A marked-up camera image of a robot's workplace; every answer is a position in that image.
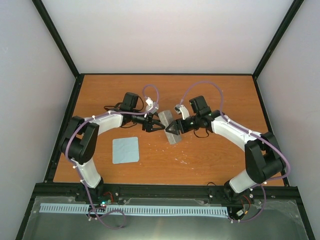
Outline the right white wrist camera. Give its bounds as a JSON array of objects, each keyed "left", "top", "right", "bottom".
[{"left": 174, "top": 104, "right": 190, "bottom": 120}]

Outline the black frame post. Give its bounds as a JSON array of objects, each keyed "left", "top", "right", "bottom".
[
  {"left": 252, "top": 0, "right": 304, "bottom": 81},
  {"left": 32, "top": 0, "right": 80, "bottom": 79}
]

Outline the purple cable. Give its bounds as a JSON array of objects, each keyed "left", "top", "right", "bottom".
[
  {"left": 177, "top": 80, "right": 292, "bottom": 224},
  {"left": 65, "top": 84, "right": 161, "bottom": 230}
]

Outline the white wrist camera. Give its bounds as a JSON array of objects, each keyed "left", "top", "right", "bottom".
[
  {"left": 174, "top": 104, "right": 190, "bottom": 120},
  {"left": 144, "top": 97, "right": 159, "bottom": 116}
]

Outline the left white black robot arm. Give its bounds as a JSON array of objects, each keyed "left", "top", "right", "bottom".
[{"left": 59, "top": 92, "right": 165, "bottom": 202}]

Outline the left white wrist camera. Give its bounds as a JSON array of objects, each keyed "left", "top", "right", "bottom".
[{"left": 144, "top": 97, "right": 159, "bottom": 116}]

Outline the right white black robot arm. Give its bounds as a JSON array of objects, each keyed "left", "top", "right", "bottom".
[{"left": 165, "top": 95, "right": 289, "bottom": 202}]

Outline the light blue slotted cable duct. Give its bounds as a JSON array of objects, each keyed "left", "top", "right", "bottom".
[{"left": 38, "top": 203, "right": 228, "bottom": 218}]

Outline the clear acrylic cover plate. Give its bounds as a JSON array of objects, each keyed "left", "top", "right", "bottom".
[{"left": 22, "top": 197, "right": 308, "bottom": 240}]

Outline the left black frame post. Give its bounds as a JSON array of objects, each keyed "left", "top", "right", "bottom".
[{"left": 32, "top": 0, "right": 80, "bottom": 79}]

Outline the light blue cleaning cloth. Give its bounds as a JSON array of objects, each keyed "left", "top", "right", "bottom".
[{"left": 112, "top": 137, "right": 140, "bottom": 165}]

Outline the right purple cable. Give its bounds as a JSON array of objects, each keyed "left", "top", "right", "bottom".
[{"left": 177, "top": 80, "right": 292, "bottom": 224}]

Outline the right black frame post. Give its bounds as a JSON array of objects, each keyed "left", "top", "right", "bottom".
[{"left": 252, "top": 0, "right": 304, "bottom": 81}]

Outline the right controller board with wires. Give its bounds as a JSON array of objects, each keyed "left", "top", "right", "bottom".
[{"left": 236, "top": 195, "right": 251, "bottom": 219}]

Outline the grey glasses case green lining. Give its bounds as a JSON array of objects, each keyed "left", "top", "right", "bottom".
[{"left": 158, "top": 110, "right": 182, "bottom": 145}]

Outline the left controller board with leds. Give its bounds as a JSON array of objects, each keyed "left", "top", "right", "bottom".
[{"left": 99, "top": 191, "right": 114, "bottom": 208}]

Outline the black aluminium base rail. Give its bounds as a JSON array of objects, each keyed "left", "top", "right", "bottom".
[{"left": 31, "top": 182, "right": 301, "bottom": 204}]

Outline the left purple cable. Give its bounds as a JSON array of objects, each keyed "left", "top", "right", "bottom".
[{"left": 65, "top": 84, "right": 161, "bottom": 230}]

